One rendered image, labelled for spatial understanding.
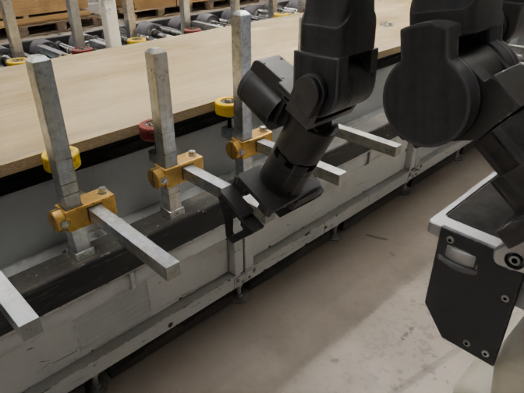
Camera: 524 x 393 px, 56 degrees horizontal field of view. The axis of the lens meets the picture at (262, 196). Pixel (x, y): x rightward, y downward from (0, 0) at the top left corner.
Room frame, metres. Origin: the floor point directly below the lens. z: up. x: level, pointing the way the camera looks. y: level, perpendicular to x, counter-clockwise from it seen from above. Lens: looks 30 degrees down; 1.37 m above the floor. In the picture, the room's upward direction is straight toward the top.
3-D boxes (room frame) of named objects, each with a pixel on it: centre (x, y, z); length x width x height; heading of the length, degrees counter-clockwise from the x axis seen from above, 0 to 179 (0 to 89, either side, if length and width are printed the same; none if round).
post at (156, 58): (1.07, 0.23, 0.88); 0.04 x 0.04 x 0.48; 45
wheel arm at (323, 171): (1.21, -0.04, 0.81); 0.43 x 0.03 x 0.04; 45
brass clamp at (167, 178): (1.09, 0.21, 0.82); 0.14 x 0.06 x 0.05; 135
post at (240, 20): (1.25, 0.05, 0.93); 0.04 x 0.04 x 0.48; 45
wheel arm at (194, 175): (1.03, 0.13, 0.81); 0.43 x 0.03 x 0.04; 45
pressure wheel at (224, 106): (1.35, 0.09, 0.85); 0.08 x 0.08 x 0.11
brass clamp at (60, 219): (0.91, 0.39, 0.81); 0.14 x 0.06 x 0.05; 135
